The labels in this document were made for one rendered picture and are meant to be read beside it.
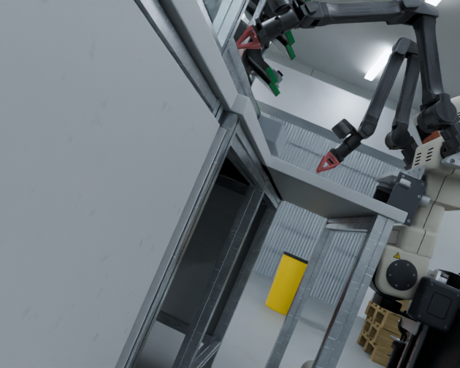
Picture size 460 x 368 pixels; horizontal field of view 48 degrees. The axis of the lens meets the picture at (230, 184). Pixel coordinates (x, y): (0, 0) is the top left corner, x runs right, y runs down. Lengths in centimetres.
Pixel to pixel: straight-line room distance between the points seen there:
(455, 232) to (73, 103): 931
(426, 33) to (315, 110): 548
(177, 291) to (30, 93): 205
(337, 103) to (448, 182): 552
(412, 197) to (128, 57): 151
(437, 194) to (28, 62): 171
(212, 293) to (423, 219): 80
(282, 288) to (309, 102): 302
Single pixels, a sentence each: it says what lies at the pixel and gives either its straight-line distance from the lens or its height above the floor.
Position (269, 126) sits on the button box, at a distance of 139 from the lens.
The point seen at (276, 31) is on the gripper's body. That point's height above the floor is 125.
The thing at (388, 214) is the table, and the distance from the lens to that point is 135.
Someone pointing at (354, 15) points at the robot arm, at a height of 142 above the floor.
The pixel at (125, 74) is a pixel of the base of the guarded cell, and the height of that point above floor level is 75.
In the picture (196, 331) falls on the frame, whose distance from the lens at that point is 157.
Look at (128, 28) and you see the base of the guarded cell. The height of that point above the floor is 78.
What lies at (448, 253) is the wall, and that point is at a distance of 956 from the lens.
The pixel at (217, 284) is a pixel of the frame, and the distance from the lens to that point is 154.
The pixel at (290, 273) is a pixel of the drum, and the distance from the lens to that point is 525.
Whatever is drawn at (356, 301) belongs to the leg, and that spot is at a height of 61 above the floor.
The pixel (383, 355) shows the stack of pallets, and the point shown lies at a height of 8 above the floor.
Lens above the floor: 68
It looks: 3 degrees up
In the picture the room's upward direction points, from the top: 23 degrees clockwise
